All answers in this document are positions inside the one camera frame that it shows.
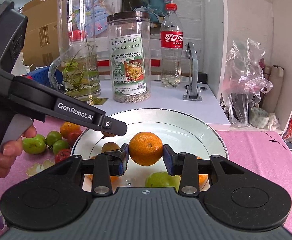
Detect white ceramic plate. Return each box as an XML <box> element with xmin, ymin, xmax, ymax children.
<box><xmin>70</xmin><ymin>108</ymin><xmax>229</xmax><ymax>188</ymax></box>

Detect orange mandarin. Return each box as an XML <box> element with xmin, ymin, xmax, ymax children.
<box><xmin>128</xmin><ymin>132</ymin><xmax>163</xmax><ymax>166</ymax></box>
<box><xmin>60</xmin><ymin>121</ymin><xmax>81</xmax><ymax>139</ymax></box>

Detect blue tool box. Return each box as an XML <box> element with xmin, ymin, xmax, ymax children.
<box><xmin>23</xmin><ymin>67</ymin><xmax>63</xmax><ymax>88</ymax></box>

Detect red tomato back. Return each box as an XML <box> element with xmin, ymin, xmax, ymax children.
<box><xmin>67</xmin><ymin>129</ymin><xmax>82</xmax><ymax>147</ymax></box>

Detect cardboard box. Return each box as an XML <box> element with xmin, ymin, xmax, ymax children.
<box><xmin>22</xmin><ymin>0</ymin><xmax>59</xmax><ymax>67</ymax></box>

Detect orange mandarin front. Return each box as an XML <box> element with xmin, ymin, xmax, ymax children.
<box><xmin>128</xmin><ymin>132</ymin><xmax>163</xmax><ymax>166</ymax></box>

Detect small brown longan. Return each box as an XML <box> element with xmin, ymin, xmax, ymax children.
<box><xmin>101</xmin><ymin>131</ymin><xmax>116</xmax><ymax>139</ymax></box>

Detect small green fruit left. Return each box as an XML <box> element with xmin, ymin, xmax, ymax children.
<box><xmin>46</xmin><ymin>131</ymin><xmax>62</xmax><ymax>147</ymax></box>

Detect pink floral tablecloth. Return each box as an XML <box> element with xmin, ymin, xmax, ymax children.
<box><xmin>0</xmin><ymin>131</ymin><xmax>292</xmax><ymax>235</ymax></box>

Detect glass vase with plant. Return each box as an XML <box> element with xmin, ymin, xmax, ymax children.
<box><xmin>57</xmin><ymin>0</ymin><xmax>100</xmax><ymax>101</ymax></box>

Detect cola bottle red label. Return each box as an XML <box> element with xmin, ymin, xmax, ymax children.
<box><xmin>160</xmin><ymin>3</ymin><xmax>183</xmax><ymax>87</ymax></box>

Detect white shelf unit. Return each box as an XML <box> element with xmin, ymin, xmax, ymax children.
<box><xmin>202</xmin><ymin>0</ymin><xmax>292</xmax><ymax>140</ymax></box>

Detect clear plastic bag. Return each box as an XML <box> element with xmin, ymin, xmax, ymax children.
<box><xmin>222</xmin><ymin>38</ymin><xmax>273</xmax><ymax>127</ymax></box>

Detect small green fruit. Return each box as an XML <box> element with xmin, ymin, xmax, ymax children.
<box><xmin>52</xmin><ymin>140</ymin><xmax>69</xmax><ymax>155</ymax></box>
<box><xmin>46</xmin><ymin>131</ymin><xmax>62</xmax><ymax>147</ymax></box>

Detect person left hand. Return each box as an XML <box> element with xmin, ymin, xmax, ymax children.
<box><xmin>0</xmin><ymin>125</ymin><xmax>37</xmax><ymax>178</ymax></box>

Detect orange mandarin back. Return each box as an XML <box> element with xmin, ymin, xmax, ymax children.
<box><xmin>60</xmin><ymin>121</ymin><xmax>81</xmax><ymax>139</ymax></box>

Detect large green fruit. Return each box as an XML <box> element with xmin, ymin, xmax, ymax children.
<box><xmin>23</xmin><ymin>134</ymin><xmax>47</xmax><ymax>154</ymax></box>

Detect small green fruit right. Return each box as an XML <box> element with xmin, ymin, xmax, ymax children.
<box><xmin>52</xmin><ymin>140</ymin><xmax>69</xmax><ymax>155</ymax></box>

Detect green fruit on plate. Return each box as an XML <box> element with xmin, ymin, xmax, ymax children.
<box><xmin>145</xmin><ymin>172</ymin><xmax>181</xmax><ymax>191</ymax></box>

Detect red apple front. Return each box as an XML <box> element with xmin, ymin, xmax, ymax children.
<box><xmin>54</xmin><ymin>149</ymin><xmax>71</xmax><ymax>164</ymax></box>

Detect small orange on plate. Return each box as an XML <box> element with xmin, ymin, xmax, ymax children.
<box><xmin>198</xmin><ymin>174</ymin><xmax>208</xmax><ymax>188</ymax></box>

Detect grey bracket right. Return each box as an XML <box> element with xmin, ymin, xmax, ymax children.
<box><xmin>183</xmin><ymin>42</ymin><xmax>202</xmax><ymax>101</ymax></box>

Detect clear plastic seed jar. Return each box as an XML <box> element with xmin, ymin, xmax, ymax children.
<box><xmin>107</xmin><ymin>11</ymin><xmax>151</xmax><ymax>103</ymax></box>

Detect brown longan on plate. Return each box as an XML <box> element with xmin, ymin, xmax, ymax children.
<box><xmin>101</xmin><ymin>142</ymin><xmax>120</xmax><ymax>153</ymax></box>

